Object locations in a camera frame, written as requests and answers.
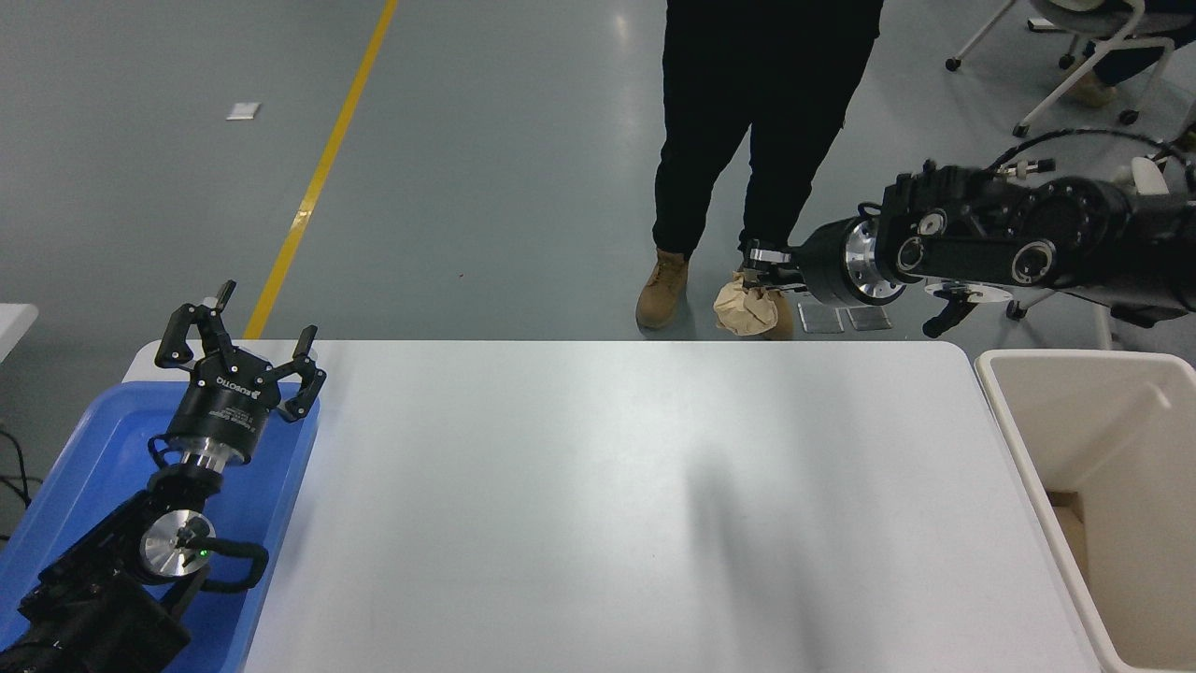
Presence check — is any brown cardboard piece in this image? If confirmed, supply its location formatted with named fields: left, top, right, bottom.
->
left=1046, top=491, right=1094, bottom=599

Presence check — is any black floor cable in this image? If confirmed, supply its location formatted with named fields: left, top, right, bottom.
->
left=0, top=425, right=46, bottom=543

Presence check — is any small white table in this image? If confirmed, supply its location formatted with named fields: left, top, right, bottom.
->
left=0, top=303, right=40, bottom=364

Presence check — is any blue plastic tray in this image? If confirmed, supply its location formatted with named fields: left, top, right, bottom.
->
left=0, top=379, right=323, bottom=673

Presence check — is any large pale bin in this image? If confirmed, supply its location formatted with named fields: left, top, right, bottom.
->
left=975, top=349, right=1196, bottom=672

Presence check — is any white-legged office chair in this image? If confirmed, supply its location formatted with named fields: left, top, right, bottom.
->
left=944, top=0, right=1196, bottom=138

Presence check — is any standing person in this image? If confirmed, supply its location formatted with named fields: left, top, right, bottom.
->
left=636, top=0, right=885, bottom=339

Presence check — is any seated person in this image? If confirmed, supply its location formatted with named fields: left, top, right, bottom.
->
left=1065, top=0, right=1196, bottom=106

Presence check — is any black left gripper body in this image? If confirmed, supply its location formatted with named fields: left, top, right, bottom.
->
left=166, top=348, right=283, bottom=465

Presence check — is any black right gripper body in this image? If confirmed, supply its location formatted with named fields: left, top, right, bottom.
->
left=790, top=217, right=862, bottom=307

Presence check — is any tan paper ball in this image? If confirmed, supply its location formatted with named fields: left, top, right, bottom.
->
left=714, top=269, right=782, bottom=337

